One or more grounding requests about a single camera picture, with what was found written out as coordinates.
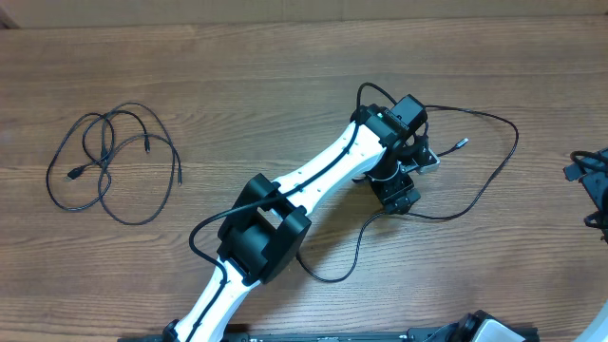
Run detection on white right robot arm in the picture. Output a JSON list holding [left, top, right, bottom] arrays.
[[563, 148, 607, 342]]

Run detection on black cable silver USB plug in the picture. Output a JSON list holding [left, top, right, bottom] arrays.
[[296, 104, 520, 284]]

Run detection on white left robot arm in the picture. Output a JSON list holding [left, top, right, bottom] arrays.
[[161, 95, 428, 341]]

